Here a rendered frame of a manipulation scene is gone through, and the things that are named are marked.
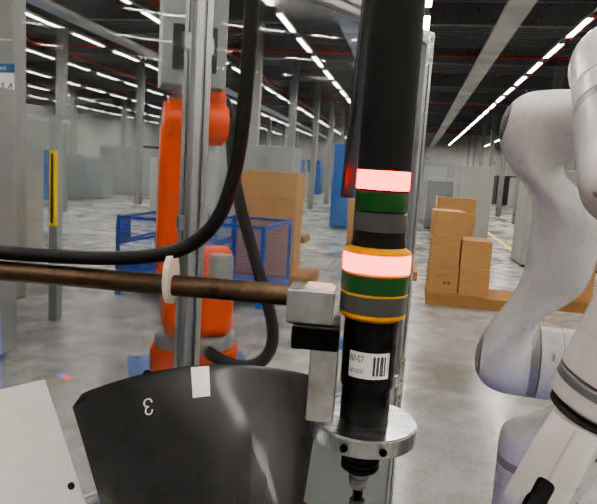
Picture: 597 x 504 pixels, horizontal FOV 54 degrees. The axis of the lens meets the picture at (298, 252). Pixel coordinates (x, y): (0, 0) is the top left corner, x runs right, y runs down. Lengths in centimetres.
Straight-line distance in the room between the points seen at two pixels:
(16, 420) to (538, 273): 74
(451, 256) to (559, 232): 701
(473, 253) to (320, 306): 759
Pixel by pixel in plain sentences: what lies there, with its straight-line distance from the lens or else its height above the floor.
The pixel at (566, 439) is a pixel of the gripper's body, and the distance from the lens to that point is 55.
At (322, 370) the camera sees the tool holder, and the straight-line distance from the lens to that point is 38.
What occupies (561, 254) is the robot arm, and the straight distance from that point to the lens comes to 95.
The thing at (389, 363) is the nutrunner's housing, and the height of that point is 150.
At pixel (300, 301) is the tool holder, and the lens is 37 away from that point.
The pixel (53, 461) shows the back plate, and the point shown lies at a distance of 73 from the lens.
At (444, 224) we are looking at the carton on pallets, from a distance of 788.
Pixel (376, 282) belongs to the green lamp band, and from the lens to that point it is 36.
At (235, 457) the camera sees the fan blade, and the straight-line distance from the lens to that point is 53.
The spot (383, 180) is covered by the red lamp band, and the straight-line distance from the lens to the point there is 36.
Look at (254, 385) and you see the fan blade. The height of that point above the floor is 142.
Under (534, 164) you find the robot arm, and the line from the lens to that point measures 91.
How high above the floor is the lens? 162
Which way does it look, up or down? 8 degrees down
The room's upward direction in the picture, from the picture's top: 4 degrees clockwise
